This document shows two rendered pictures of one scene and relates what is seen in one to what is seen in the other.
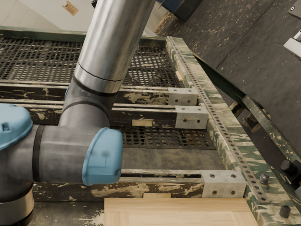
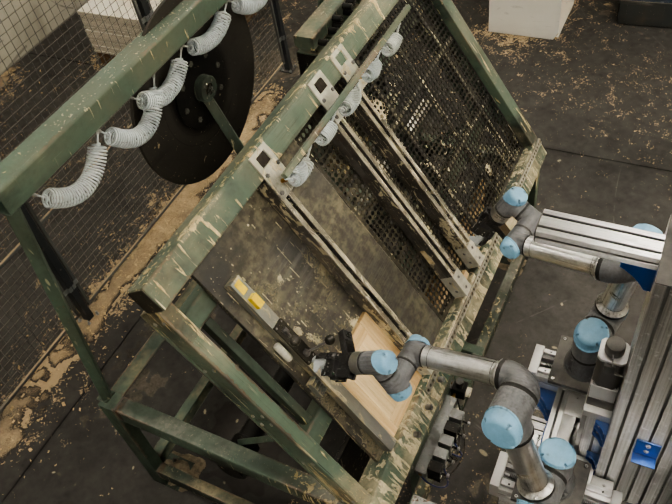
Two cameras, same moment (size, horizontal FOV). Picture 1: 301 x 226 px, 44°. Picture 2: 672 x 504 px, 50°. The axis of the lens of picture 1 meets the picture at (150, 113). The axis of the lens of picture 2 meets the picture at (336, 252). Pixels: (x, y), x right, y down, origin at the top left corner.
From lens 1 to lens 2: 1.99 m
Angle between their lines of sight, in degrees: 29
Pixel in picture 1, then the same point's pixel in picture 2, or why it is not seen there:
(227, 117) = (474, 306)
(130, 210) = (370, 332)
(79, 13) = not seen: outside the picture
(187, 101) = (469, 261)
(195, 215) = not seen: hidden behind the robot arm
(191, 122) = (452, 287)
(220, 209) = not seen: hidden behind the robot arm
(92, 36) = (440, 360)
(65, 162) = (390, 389)
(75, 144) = (398, 387)
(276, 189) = (439, 389)
